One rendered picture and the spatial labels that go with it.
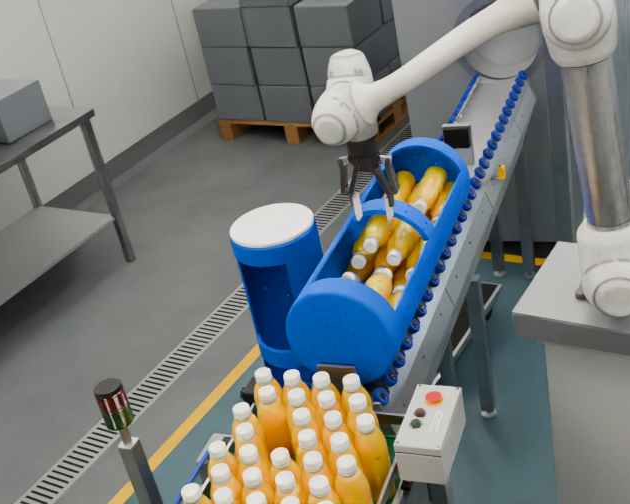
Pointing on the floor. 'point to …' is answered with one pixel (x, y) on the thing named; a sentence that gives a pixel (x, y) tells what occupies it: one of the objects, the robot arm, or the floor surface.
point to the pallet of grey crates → (290, 58)
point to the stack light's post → (139, 472)
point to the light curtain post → (560, 154)
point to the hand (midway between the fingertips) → (373, 209)
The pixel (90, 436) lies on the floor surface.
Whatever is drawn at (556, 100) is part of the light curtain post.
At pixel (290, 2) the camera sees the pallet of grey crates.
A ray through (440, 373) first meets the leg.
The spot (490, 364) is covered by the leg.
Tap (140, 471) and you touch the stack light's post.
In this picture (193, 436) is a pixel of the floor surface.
